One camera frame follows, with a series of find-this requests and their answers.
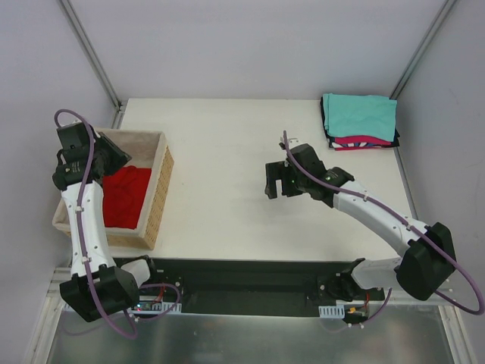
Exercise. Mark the left aluminium frame post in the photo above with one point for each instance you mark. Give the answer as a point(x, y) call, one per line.
point(89, 51)

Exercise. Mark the red t shirt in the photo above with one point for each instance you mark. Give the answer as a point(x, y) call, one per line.
point(124, 195)

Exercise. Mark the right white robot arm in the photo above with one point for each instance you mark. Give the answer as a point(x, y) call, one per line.
point(419, 268)

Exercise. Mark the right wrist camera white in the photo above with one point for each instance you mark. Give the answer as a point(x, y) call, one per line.
point(289, 143)

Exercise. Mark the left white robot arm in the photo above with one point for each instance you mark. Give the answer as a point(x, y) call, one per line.
point(97, 284)

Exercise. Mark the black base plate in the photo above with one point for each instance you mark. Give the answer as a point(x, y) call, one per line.
point(231, 287)

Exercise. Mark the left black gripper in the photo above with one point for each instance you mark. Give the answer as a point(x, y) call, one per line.
point(114, 155)

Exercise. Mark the aluminium frame post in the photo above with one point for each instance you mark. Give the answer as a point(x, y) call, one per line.
point(89, 51)
point(427, 40)

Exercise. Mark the right aluminium frame post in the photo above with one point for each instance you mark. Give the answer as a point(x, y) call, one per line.
point(427, 40)

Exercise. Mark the black t shirt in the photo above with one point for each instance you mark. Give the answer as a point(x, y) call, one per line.
point(395, 140)

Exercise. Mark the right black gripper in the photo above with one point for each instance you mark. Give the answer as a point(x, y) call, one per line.
point(284, 178)

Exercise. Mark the pink t shirt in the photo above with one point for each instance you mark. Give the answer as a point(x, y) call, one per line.
point(358, 142)

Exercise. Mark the wicker basket with cloth liner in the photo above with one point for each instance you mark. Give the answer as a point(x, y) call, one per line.
point(148, 149)

